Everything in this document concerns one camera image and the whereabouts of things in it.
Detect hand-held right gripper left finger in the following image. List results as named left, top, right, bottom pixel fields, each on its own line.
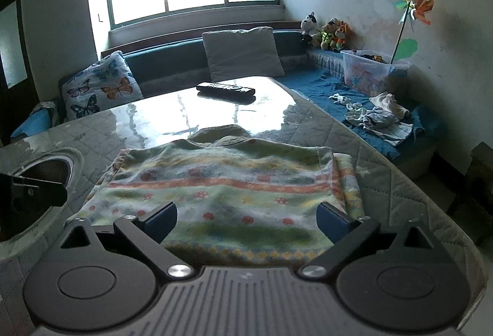
left=59, top=202, right=194, bottom=280

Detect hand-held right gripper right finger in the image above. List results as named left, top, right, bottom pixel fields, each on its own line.
left=296, top=202, right=440, bottom=279

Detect patterned child's jacket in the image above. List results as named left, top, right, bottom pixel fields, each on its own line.
left=65, top=126, right=365, bottom=268

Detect pile of striped clothes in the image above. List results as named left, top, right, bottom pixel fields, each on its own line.
left=344, top=107, right=415, bottom=146

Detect blue cloth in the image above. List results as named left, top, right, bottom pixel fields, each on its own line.
left=11, top=101, right=63, bottom=141

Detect dark wooden door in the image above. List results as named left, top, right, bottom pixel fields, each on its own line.
left=0, top=0, right=38, bottom=145

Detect small white socks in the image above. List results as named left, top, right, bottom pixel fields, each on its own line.
left=328, top=92, right=353, bottom=106

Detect white cloth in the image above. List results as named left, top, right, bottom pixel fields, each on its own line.
left=370, top=92, right=411, bottom=119

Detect teal sofa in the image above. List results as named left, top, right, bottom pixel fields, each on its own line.
left=11, top=28, right=444, bottom=175

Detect butterfly print pillow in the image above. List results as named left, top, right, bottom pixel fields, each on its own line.
left=62, top=51, right=144, bottom=123

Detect black remote control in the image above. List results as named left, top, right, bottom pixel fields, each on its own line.
left=196, top=82, right=257, bottom=100

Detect dark wooden stool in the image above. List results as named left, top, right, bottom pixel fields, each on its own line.
left=447, top=141, right=493, bottom=245

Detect clear plastic storage box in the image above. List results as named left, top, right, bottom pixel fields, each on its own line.
left=341, top=50, right=412, bottom=98

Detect grey cushion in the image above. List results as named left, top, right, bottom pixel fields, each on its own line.
left=202, top=27, right=286, bottom=83

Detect plush toy with green vest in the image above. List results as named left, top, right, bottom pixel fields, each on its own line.
left=319, top=19, right=338, bottom=51

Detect orange plush toy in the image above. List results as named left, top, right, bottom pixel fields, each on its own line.
left=333, top=21, right=353, bottom=52

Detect green paper leaf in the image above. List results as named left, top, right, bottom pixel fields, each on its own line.
left=395, top=39, right=419, bottom=60

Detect black and white plush toy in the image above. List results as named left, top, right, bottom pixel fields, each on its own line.
left=301, top=11, right=323, bottom=44

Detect colourful pinwheel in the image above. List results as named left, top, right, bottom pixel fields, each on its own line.
left=389, top=0, right=435, bottom=65

